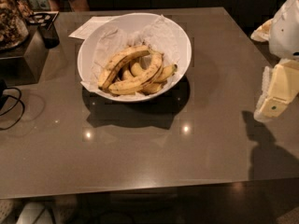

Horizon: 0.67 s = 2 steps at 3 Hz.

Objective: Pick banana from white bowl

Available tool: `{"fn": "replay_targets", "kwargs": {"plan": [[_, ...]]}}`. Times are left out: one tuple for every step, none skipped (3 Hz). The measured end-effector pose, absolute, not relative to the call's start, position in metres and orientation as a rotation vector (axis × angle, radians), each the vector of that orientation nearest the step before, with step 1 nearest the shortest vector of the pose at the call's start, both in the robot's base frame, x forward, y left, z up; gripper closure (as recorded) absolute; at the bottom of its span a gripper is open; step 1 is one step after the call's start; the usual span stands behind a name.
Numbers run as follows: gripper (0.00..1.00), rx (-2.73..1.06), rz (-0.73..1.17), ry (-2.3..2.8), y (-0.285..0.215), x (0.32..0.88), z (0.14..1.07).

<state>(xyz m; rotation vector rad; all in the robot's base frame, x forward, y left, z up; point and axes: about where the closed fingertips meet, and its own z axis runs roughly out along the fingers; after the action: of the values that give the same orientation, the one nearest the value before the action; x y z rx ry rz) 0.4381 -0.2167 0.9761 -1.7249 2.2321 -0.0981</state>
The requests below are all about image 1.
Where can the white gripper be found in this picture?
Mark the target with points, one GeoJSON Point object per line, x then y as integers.
{"type": "Point", "coordinates": [286, 32]}

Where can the long curved banana front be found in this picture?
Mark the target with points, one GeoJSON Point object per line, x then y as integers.
{"type": "Point", "coordinates": [139, 82]}

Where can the white paper bowl liner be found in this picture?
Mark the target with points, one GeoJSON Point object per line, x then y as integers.
{"type": "Point", "coordinates": [134, 57]}

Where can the white bowl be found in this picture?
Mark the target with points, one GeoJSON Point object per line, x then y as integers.
{"type": "Point", "coordinates": [156, 31]}

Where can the small banana centre left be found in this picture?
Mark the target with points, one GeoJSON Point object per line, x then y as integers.
{"type": "Point", "coordinates": [126, 73]}

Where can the long spotted banana left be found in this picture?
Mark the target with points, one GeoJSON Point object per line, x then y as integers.
{"type": "Point", "coordinates": [117, 61]}

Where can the white paper sheet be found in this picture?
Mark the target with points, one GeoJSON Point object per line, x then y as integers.
{"type": "Point", "coordinates": [86, 29]}

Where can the dark box stand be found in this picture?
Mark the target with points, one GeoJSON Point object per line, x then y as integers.
{"type": "Point", "coordinates": [24, 64]}

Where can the glass jar with snacks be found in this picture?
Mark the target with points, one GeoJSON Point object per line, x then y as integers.
{"type": "Point", "coordinates": [13, 29]}

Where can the white object under table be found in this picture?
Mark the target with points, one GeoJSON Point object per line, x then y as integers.
{"type": "Point", "coordinates": [35, 213]}

